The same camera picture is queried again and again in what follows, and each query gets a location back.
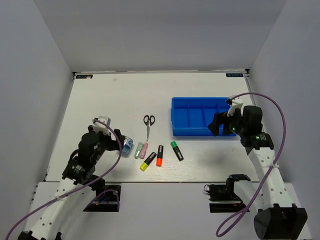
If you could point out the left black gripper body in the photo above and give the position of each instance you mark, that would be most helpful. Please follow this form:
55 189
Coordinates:
108 143

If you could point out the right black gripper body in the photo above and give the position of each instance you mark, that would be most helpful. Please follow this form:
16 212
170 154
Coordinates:
235 122

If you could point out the blue glue bottle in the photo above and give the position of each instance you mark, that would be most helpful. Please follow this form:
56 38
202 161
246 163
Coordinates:
127 145

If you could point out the green transparent eraser case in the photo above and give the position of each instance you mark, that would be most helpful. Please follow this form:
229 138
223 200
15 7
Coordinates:
138 150

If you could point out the pink eraser case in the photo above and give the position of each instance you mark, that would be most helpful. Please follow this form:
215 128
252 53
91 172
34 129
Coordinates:
143 150

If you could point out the yellow highlighter marker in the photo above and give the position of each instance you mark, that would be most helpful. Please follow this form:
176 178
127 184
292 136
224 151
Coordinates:
148 161

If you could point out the black handled scissors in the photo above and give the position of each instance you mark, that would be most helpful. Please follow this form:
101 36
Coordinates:
148 120

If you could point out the orange highlighter marker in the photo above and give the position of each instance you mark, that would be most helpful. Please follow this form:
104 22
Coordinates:
159 159

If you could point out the green highlighter marker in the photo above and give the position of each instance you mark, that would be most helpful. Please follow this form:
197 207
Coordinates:
176 150

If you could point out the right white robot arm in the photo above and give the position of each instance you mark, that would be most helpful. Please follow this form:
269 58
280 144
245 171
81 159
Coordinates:
277 215

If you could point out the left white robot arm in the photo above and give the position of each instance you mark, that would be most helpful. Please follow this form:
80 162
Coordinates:
77 186

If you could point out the blue plastic compartment tray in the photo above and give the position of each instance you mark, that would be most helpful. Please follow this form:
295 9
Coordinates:
190 116

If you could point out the right corner label sticker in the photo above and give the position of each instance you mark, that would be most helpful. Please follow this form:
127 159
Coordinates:
234 75

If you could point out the corner label sticker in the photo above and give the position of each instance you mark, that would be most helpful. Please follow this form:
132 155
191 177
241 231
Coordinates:
234 75
84 76

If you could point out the left corner label sticker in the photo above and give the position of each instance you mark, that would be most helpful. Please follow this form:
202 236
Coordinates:
84 76

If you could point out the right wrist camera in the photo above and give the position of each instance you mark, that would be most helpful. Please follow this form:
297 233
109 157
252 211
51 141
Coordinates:
234 103

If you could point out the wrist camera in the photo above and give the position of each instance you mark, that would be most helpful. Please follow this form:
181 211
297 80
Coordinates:
101 124
234 103

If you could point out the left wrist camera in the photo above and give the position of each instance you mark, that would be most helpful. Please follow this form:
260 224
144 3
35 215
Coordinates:
101 124

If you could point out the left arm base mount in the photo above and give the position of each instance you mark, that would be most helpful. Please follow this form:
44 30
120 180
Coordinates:
108 202

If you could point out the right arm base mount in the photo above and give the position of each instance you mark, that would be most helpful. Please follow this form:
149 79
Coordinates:
222 198

